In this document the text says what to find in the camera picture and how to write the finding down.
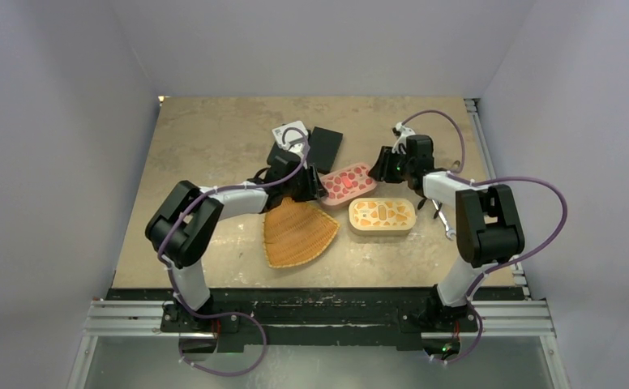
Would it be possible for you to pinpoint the beige lunch box lid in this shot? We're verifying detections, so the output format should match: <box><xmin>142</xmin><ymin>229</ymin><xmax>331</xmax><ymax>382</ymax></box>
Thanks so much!
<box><xmin>349</xmin><ymin>198</ymin><xmax>417</xmax><ymax>222</ymax></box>

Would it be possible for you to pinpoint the black box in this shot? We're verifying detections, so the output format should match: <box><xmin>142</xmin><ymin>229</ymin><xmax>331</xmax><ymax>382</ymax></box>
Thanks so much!
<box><xmin>307</xmin><ymin>126</ymin><xmax>344</xmax><ymax>174</ymax></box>
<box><xmin>267</xmin><ymin>143</ymin><xmax>280</xmax><ymax>165</ymax></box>

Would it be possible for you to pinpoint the pink lunch box lid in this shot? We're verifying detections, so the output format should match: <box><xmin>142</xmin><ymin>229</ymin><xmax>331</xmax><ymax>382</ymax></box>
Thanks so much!
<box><xmin>320</xmin><ymin>162</ymin><xmax>378</xmax><ymax>196</ymax></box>

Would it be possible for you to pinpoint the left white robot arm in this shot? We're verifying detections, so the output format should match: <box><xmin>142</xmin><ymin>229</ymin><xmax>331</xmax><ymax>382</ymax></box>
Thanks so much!
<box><xmin>144</xmin><ymin>152</ymin><xmax>328</xmax><ymax>331</ymax></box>

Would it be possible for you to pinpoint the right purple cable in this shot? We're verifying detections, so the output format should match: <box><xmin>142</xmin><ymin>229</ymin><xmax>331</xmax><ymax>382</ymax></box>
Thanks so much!
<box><xmin>401</xmin><ymin>109</ymin><xmax>569</xmax><ymax>301</ymax></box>

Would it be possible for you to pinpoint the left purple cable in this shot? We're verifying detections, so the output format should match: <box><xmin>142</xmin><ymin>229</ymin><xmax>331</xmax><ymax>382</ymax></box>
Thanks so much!
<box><xmin>156</xmin><ymin>126</ymin><xmax>311</xmax><ymax>321</ymax></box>

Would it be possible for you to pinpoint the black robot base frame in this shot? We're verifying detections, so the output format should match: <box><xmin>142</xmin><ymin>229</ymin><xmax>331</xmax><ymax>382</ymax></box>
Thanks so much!
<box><xmin>105</xmin><ymin>286</ymin><xmax>525</xmax><ymax>356</ymax></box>

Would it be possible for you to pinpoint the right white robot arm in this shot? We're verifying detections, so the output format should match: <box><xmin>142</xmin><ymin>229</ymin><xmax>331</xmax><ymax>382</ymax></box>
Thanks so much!
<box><xmin>369</xmin><ymin>134</ymin><xmax>524</xmax><ymax>330</ymax></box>

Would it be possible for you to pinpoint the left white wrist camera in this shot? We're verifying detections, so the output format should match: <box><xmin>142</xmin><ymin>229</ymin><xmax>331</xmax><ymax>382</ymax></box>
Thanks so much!
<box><xmin>280</xmin><ymin>130</ymin><xmax>308</xmax><ymax>158</ymax></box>

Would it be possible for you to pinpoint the pink lunch box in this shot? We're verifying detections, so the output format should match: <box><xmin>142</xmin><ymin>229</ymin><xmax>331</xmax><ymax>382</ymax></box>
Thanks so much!
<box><xmin>319</xmin><ymin>187</ymin><xmax>376</xmax><ymax>211</ymax></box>

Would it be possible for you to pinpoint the woven bamboo basket tray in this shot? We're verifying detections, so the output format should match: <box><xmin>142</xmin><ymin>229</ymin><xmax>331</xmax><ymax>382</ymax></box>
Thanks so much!
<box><xmin>263</xmin><ymin>198</ymin><xmax>340</xmax><ymax>268</ymax></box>

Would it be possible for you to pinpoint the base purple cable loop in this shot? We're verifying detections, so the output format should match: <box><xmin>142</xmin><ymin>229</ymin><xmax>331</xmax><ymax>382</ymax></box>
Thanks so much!
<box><xmin>178</xmin><ymin>310</ymin><xmax>271</xmax><ymax>378</ymax></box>

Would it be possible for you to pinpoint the right black box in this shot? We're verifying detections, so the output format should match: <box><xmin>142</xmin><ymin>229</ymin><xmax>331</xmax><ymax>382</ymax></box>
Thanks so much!
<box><xmin>307</xmin><ymin>126</ymin><xmax>344</xmax><ymax>174</ymax></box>

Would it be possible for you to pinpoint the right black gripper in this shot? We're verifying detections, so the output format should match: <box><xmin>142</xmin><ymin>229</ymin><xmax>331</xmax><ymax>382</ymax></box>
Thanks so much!
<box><xmin>369</xmin><ymin>147</ymin><xmax>413</xmax><ymax>185</ymax></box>

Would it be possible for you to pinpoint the beige lunch box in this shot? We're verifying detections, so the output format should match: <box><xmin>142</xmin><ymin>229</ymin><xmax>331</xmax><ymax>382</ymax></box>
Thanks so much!
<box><xmin>349</xmin><ymin>218</ymin><xmax>416</xmax><ymax>237</ymax></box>

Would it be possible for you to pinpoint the right aluminium rail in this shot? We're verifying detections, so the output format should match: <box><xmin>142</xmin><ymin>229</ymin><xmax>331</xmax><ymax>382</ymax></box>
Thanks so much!
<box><xmin>464</xmin><ymin>97</ymin><xmax>532</xmax><ymax>300</ymax></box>

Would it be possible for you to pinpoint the white small device box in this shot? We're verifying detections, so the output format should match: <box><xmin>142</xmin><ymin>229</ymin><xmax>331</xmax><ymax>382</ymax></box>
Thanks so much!
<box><xmin>272</xmin><ymin>121</ymin><xmax>309</xmax><ymax>148</ymax></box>

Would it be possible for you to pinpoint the left black box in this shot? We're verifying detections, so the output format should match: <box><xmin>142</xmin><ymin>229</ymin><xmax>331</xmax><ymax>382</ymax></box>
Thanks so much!
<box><xmin>267</xmin><ymin>143</ymin><xmax>280</xmax><ymax>165</ymax></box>

